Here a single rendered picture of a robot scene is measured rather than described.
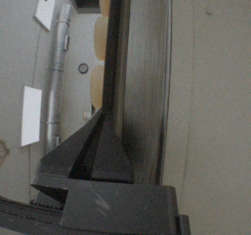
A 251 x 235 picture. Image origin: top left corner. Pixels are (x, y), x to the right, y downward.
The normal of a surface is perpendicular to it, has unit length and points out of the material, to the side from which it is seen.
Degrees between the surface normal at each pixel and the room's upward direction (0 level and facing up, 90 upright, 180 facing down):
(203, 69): 90
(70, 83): 90
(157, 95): 90
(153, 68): 90
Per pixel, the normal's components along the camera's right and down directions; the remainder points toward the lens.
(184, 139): -0.01, 0.02
